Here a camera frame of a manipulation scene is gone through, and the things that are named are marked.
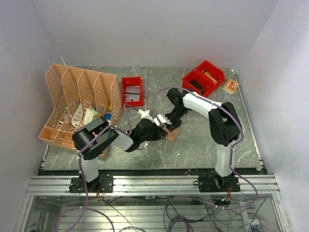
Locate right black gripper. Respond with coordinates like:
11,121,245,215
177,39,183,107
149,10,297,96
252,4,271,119
163,107,187,132

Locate brown leather card holder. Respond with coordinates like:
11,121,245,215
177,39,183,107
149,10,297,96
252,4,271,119
163,127,180,142

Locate white credit card stack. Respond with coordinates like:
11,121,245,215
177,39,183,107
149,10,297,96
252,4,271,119
124,86,140,102

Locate red bin with cards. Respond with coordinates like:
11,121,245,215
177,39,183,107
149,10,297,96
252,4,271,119
121,76,144,107

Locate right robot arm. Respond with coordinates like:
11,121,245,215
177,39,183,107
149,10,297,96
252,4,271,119
165,88,243,191

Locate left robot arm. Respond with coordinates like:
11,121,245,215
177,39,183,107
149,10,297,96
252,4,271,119
69,116,168,193

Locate white ruler card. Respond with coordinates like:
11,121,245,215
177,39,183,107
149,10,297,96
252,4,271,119
71,104,83,128

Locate red bin front pair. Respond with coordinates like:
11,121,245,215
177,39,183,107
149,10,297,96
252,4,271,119
182,70,214,97

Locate red bin pair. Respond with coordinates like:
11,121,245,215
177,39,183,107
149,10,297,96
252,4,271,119
195,60,225,90
182,70,214,97

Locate yellow blue toy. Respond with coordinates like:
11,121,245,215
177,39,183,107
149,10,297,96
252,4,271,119
104,103,112,123

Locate brown item in bin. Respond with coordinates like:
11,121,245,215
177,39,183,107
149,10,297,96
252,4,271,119
202,70,217,84

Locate red bin rear pair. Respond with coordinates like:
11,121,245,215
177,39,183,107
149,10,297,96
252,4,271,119
195,60,225,90

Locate orange spiral notepad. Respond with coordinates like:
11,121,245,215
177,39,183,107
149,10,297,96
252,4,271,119
222,78,239,94

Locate green white carton box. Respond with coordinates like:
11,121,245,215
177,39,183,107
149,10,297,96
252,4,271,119
83,108,98,126

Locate peach file organizer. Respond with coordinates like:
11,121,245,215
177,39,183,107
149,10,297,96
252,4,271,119
38,64,122,150

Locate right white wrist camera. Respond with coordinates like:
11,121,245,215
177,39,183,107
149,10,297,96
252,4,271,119
154,114,171,126

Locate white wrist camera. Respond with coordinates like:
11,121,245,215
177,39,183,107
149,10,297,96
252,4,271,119
138,109,152,120
154,114,171,126

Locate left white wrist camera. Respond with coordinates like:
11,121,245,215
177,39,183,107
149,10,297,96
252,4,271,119
138,109,152,120

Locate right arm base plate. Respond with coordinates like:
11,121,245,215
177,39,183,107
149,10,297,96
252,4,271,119
193,176,240,193

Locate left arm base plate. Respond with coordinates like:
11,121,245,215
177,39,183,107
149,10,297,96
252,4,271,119
69,175,113,193

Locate loose floor cables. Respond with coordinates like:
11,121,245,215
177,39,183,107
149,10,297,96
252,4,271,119
96,193,266,232

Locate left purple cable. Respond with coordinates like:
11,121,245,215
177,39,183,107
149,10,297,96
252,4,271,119
53,103,140,232

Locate aluminium rail frame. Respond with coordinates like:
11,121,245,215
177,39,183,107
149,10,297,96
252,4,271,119
27,175,280,196

